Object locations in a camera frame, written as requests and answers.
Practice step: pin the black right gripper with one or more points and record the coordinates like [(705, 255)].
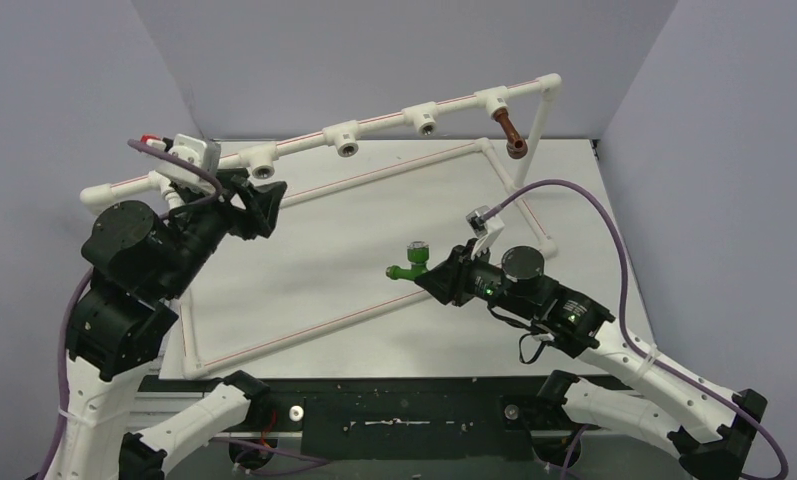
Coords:
[(460, 274)]

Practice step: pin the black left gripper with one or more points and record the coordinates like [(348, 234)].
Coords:
[(262, 201)]

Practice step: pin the green water faucet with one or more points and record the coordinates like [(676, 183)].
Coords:
[(417, 254)]

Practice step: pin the white PVC pipe frame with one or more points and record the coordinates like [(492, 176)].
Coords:
[(328, 294)]

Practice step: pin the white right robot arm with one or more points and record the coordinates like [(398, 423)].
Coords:
[(706, 427)]

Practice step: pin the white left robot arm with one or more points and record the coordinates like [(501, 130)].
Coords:
[(141, 262)]

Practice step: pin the brown water faucet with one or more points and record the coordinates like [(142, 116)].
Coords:
[(516, 146)]

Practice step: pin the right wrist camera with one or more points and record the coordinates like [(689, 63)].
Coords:
[(487, 227)]

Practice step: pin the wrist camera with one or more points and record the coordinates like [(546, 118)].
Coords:
[(487, 227), (201, 153)]

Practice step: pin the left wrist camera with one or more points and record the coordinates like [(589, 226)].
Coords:
[(201, 153)]

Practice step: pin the black front table rail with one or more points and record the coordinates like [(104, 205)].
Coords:
[(509, 418)]

